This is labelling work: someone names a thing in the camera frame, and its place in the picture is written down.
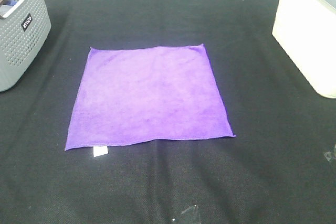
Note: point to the purple microfiber towel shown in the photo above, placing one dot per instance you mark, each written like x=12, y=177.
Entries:
x=134, y=96

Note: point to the towels inside grey basket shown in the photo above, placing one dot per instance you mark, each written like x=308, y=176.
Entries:
x=6, y=5

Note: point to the clear tape piece right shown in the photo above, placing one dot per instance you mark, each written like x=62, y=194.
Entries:
x=330, y=155

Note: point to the white storage bin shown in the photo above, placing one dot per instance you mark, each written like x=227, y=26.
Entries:
x=305, y=29

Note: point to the clear tape piece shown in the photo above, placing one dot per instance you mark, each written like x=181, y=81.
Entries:
x=190, y=215
x=330, y=155

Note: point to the grey perforated laundry basket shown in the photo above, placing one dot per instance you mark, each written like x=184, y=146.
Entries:
x=24, y=29

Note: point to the clear tape piece bottom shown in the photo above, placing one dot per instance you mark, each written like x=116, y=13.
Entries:
x=190, y=215

